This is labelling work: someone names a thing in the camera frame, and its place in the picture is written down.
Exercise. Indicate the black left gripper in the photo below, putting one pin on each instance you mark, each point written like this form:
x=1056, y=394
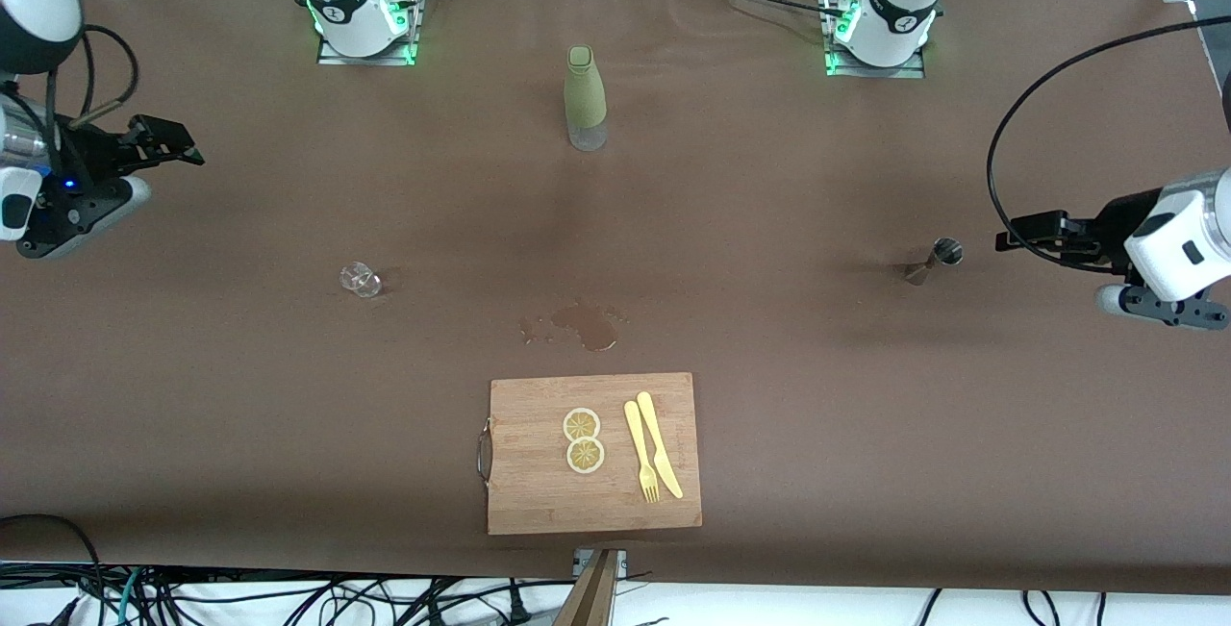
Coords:
x=1117, y=224

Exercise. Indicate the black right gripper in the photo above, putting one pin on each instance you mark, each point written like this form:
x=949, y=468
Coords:
x=89, y=162

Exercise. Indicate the steel double jigger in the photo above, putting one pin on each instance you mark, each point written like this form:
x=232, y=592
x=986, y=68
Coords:
x=947, y=251

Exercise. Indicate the clear glass cup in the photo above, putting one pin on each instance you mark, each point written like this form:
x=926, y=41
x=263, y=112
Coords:
x=360, y=280

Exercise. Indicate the brown table cover sheet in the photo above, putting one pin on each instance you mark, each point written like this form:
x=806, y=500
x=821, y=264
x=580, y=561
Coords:
x=288, y=434

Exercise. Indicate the green sleeved bottle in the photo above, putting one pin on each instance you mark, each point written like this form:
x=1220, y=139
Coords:
x=585, y=87

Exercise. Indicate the yellow plastic knife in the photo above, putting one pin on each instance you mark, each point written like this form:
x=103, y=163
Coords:
x=656, y=438

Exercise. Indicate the spilled liquid puddle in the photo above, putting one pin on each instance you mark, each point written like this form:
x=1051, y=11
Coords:
x=589, y=326

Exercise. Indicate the yellow plastic fork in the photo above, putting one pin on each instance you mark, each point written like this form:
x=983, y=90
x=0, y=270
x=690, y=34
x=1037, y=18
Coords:
x=637, y=443

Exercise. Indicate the lemon slice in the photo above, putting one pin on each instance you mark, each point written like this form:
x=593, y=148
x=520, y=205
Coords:
x=582, y=424
x=585, y=456

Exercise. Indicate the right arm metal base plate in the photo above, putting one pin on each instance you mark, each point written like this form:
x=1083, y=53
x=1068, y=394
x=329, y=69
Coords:
x=332, y=57

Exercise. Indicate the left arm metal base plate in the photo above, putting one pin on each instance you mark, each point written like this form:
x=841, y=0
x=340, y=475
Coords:
x=846, y=71

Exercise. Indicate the small metal bracket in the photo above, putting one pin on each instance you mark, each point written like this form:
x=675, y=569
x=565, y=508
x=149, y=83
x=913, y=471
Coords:
x=623, y=561

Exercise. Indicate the wooden post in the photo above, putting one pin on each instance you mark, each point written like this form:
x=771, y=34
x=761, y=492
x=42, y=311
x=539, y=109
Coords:
x=591, y=597

